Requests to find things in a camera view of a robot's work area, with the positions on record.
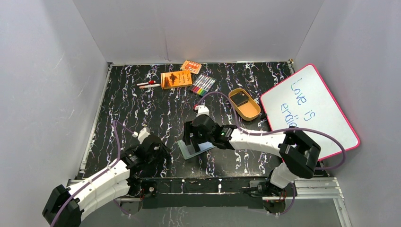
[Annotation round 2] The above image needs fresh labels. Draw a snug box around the green card holder wallet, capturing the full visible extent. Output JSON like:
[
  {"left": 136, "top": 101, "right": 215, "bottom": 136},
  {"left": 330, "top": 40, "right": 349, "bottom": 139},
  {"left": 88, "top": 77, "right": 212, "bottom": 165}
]
[{"left": 177, "top": 140, "right": 215, "bottom": 160}]

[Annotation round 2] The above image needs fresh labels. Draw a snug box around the black credit cards stack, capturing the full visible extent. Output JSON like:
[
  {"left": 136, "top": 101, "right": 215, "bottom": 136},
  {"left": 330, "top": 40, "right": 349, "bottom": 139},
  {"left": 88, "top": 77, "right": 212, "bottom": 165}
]
[{"left": 231, "top": 91, "right": 249, "bottom": 107}]

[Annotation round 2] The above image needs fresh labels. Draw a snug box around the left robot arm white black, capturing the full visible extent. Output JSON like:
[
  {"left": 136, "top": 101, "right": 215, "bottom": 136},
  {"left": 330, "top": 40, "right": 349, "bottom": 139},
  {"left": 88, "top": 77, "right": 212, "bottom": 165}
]
[{"left": 42, "top": 134, "right": 170, "bottom": 227}]

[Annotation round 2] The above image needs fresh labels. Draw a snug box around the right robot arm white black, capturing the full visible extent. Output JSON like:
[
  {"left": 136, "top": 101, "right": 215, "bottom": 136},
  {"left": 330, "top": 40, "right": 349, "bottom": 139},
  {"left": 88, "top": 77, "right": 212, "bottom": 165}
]
[{"left": 183, "top": 114, "right": 321, "bottom": 196}]

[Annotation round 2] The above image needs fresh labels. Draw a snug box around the small orange card box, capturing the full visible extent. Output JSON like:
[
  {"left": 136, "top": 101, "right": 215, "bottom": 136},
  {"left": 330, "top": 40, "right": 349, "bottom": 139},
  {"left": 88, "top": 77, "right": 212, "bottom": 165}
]
[{"left": 180, "top": 60, "right": 202, "bottom": 74}]

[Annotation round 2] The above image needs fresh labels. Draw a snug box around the tan oval tray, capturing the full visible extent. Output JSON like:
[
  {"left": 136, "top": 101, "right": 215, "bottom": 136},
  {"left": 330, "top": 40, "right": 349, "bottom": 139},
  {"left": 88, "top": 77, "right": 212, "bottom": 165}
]
[{"left": 228, "top": 88, "right": 261, "bottom": 121}]

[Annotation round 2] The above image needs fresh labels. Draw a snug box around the coloured marker pen set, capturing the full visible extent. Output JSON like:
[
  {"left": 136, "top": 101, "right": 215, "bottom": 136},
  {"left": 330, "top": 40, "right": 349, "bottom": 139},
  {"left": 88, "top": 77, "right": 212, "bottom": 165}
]
[{"left": 189, "top": 73, "right": 216, "bottom": 97}]

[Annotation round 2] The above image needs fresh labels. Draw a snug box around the orange book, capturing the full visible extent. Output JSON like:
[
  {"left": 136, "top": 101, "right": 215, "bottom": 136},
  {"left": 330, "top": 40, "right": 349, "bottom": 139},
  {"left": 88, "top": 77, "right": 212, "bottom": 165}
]
[{"left": 161, "top": 70, "right": 193, "bottom": 89}]

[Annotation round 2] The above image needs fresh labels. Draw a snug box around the white marker pen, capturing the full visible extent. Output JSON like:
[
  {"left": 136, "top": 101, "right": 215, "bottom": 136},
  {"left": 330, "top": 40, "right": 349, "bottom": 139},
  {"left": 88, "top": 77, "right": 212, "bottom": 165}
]
[{"left": 139, "top": 84, "right": 161, "bottom": 89}]

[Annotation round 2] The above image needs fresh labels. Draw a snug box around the red capped white marker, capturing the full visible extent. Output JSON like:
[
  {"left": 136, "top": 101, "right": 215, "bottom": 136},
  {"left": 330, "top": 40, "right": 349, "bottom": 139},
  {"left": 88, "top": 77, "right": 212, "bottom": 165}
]
[{"left": 137, "top": 80, "right": 156, "bottom": 86}]

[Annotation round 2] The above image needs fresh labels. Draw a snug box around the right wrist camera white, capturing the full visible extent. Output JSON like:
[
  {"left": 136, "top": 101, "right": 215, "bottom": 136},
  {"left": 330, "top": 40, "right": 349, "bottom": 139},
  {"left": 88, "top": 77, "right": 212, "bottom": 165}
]
[{"left": 194, "top": 105, "right": 209, "bottom": 117}]

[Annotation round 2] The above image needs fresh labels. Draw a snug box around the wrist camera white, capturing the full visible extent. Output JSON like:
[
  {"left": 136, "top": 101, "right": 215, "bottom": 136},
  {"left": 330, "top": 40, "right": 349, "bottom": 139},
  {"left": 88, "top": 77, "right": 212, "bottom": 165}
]
[
  {"left": 194, "top": 105, "right": 209, "bottom": 117},
  {"left": 132, "top": 127, "right": 150, "bottom": 144}
]

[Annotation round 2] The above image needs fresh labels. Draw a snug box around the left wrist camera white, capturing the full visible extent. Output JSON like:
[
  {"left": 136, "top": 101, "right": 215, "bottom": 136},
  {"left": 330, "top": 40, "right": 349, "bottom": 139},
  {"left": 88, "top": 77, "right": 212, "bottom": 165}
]
[{"left": 132, "top": 127, "right": 150, "bottom": 144}]

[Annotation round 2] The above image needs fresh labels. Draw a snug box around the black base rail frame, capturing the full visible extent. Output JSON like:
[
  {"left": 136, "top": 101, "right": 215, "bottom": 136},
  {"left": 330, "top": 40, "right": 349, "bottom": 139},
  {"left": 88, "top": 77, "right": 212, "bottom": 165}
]
[{"left": 109, "top": 177, "right": 296, "bottom": 217}]

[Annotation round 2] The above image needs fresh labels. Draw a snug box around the white board pink frame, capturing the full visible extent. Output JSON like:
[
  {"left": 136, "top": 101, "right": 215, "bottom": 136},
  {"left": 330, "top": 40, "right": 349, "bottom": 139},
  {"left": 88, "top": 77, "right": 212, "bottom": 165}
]
[{"left": 260, "top": 64, "right": 360, "bottom": 151}]

